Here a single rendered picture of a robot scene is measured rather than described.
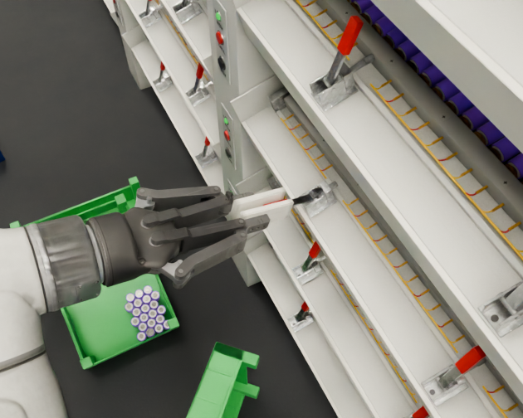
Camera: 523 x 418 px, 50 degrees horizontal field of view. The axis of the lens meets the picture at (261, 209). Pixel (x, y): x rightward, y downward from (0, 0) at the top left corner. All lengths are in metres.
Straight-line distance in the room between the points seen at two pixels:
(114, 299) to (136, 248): 0.67
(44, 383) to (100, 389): 0.66
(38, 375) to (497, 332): 0.40
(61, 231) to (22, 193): 0.96
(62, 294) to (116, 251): 0.06
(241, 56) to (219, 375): 0.53
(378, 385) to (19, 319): 0.50
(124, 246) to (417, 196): 0.29
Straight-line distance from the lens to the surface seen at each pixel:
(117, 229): 0.59
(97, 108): 1.67
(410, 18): 0.42
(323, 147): 0.75
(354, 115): 0.57
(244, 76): 0.78
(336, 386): 1.04
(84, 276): 0.58
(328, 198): 0.73
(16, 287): 0.57
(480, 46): 0.37
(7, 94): 1.80
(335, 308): 0.88
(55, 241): 0.58
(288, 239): 0.93
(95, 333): 1.26
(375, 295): 0.68
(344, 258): 0.70
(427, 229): 0.51
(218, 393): 0.99
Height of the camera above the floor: 1.15
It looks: 56 degrees down
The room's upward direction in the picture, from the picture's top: straight up
